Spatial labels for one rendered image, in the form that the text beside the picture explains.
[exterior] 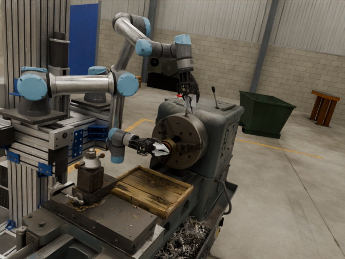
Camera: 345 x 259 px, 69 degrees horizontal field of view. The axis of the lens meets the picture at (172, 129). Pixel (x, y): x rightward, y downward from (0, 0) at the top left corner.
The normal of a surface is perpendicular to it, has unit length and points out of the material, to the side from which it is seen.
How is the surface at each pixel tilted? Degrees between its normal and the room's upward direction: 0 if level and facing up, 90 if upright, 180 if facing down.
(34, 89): 91
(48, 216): 0
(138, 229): 0
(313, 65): 90
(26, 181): 90
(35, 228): 0
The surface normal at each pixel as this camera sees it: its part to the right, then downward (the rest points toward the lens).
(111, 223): 0.15, -0.94
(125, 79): 0.52, 0.31
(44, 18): 0.92, 0.25
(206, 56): -0.22, 0.25
